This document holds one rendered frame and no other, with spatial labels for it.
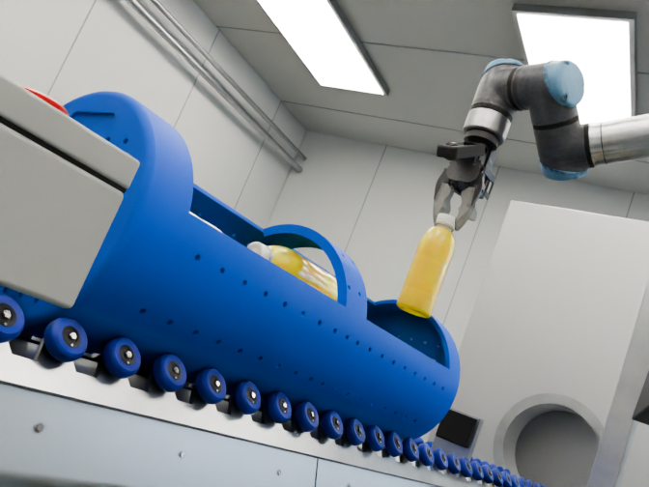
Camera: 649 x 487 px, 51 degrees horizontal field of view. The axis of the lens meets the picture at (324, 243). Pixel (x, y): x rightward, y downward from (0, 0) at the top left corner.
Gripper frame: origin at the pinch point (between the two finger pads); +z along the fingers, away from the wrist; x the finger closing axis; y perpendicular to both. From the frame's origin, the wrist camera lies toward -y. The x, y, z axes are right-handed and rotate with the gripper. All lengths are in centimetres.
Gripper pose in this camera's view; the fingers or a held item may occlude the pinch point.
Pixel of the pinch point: (446, 220)
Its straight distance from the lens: 139.5
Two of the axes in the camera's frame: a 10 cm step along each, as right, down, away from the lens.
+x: -7.8, -1.8, 6.0
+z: -3.7, 9.1, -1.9
